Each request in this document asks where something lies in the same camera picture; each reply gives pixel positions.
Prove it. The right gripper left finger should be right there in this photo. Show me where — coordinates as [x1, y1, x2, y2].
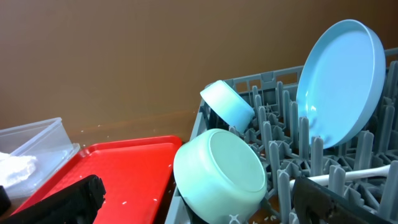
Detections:
[1, 175, 106, 224]

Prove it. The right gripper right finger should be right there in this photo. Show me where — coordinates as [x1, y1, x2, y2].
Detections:
[292, 176, 390, 224]

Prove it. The white plastic spoon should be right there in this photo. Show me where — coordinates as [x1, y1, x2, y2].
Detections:
[289, 164, 391, 190]

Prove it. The white napkin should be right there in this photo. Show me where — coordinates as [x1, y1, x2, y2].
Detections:
[1, 152, 37, 189]

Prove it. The mint green bowl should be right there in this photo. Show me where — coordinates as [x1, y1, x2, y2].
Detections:
[174, 129, 267, 223]

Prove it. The light blue plate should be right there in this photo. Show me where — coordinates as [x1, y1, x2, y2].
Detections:
[296, 19, 386, 149]

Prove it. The light blue bowl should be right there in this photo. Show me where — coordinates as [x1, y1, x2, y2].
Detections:
[200, 80, 255, 133]

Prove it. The red serving tray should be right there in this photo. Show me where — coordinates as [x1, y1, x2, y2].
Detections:
[13, 136, 182, 223]

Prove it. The clear plastic bin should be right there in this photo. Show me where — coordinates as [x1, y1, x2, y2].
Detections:
[1, 118, 80, 200]

